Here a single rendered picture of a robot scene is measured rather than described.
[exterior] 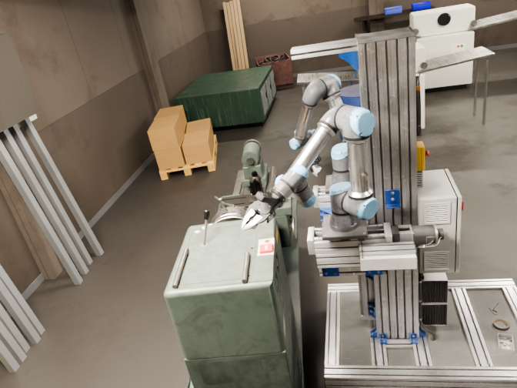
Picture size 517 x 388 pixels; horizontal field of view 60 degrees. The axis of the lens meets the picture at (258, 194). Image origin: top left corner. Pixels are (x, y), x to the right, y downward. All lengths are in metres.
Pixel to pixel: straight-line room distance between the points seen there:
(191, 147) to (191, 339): 4.37
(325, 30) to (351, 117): 8.70
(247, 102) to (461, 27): 3.66
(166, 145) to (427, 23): 4.67
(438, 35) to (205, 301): 6.99
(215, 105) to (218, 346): 5.99
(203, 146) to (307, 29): 5.17
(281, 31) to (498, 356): 8.80
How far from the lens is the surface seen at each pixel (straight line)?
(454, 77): 8.38
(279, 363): 2.19
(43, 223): 4.47
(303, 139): 2.89
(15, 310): 4.11
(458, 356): 3.01
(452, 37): 8.22
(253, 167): 3.56
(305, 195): 1.88
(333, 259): 2.40
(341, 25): 10.59
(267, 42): 10.76
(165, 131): 6.18
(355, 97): 5.46
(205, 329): 2.08
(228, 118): 7.77
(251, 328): 2.04
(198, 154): 6.26
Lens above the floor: 2.41
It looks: 27 degrees down
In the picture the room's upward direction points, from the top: 11 degrees counter-clockwise
